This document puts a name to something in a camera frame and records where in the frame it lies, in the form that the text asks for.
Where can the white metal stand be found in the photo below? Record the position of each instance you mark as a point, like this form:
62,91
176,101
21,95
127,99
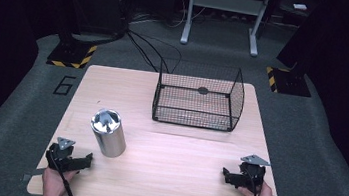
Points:
227,4

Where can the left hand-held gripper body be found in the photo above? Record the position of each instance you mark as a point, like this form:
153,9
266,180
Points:
61,158

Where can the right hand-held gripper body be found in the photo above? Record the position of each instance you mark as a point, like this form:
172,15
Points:
252,173

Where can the person's left hand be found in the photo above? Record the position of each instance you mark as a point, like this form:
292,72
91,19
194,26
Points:
55,182

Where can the small white box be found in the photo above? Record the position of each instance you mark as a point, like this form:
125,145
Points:
300,6

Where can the grey table bracket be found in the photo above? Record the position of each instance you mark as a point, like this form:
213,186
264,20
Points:
29,176

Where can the black yellow striped stand base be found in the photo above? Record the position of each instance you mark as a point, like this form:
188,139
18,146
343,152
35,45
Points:
287,81
73,54

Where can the black stand column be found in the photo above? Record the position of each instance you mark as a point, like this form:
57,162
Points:
93,0

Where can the silver metal can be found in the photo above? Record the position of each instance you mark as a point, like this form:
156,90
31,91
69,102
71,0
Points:
109,133

